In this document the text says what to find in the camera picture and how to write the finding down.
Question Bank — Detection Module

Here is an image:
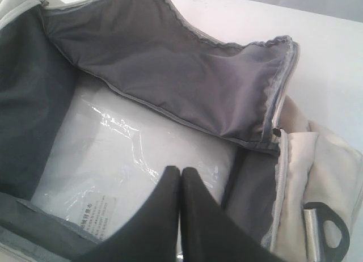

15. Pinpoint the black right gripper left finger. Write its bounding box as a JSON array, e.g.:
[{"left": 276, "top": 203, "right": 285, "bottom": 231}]
[{"left": 76, "top": 166, "right": 180, "bottom": 261}]

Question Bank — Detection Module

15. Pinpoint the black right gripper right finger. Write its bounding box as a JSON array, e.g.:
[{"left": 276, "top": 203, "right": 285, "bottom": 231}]
[{"left": 180, "top": 167, "right": 281, "bottom": 262}]

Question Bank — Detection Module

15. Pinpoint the cream duffel bag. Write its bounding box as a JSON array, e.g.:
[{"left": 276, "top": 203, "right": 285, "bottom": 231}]
[{"left": 1, "top": 0, "right": 362, "bottom": 261}]

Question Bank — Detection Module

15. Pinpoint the clear plastic packaged filler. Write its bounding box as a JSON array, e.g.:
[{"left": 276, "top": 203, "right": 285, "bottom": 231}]
[{"left": 31, "top": 82, "right": 237, "bottom": 240}]

